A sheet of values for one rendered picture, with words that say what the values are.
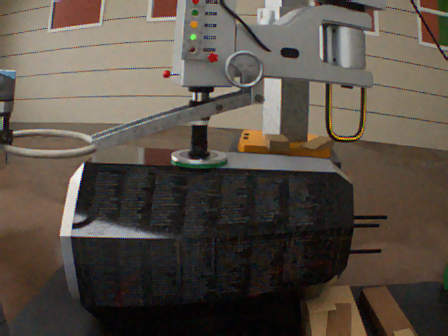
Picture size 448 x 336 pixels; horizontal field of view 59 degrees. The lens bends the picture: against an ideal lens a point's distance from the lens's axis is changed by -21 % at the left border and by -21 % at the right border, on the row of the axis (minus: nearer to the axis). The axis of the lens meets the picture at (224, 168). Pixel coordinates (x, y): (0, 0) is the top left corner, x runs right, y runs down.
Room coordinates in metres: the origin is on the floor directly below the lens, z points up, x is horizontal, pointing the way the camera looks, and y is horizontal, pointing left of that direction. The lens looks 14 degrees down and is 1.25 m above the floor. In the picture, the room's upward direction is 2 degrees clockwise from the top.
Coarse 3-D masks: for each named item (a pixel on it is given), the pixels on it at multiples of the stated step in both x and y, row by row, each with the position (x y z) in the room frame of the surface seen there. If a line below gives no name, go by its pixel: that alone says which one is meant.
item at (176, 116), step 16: (224, 96) 1.95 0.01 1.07; (240, 96) 1.85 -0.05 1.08; (256, 96) 1.83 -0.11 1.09; (160, 112) 1.88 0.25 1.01; (176, 112) 1.78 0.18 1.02; (192, 112) 1.80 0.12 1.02; (208, 112) 1.82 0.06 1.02; (112, 128) 1.83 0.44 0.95; (128, 128) 1.73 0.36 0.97; (144, 128) 1.75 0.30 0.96; (160, 128) 1.77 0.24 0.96; (96, 144) 1.70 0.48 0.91; (112, 144) 1.72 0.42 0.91
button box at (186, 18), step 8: (184, 0) 1.73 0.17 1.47; (200, 0) 1.73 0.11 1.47; (184, 8) 1.72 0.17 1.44; (192, 8) 1.73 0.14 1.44; (200, 8) 1.73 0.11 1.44; (184, 16) 1.72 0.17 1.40; (200, 16) 1.74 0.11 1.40; (184, 24) 1.72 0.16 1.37; (200, 24) 1.74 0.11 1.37; (184, 32) 1.72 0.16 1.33; (192, 32) 1.73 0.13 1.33; (200, 32) 1.74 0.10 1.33; (184, 40) 1.72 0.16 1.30; (200, 40) 1.74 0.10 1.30; (184, 48) 1.72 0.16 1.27; (200, 48) 1.74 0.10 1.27; (184, 56) 1.72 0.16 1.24; (192, 56) 1.73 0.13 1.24; (200, 56) 1.74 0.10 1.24
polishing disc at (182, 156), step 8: (176, 152) 1.90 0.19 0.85; (184, 152) 1.90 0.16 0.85; (216, 152) 1.92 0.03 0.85; (176, 160) 1.80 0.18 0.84; (184, 160) 1.77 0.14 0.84; (192, 160) 1.77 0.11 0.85; (200, 160) 1.77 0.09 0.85; (208, 160) 1.78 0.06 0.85; (216, 160) 1.79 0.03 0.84; (224, 160) 1.83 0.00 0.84
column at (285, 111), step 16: (272, 0) 2.63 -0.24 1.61; (288, 0) 2.56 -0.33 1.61; (304, 0) 2.61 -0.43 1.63; (272, 80) 2.63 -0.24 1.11; (288, 80) 2.56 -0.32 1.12; (272, 96) 2.62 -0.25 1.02; (288, 96) 2.56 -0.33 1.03; (304, 96) 2.61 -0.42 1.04; (272, 112) 2.62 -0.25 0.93; (288, 112) 2.56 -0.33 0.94; (304, 112) 2.61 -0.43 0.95; (272, 128) 2.61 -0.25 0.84; (288, 128) 2.57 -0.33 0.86; (304, 128) 2.61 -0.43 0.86
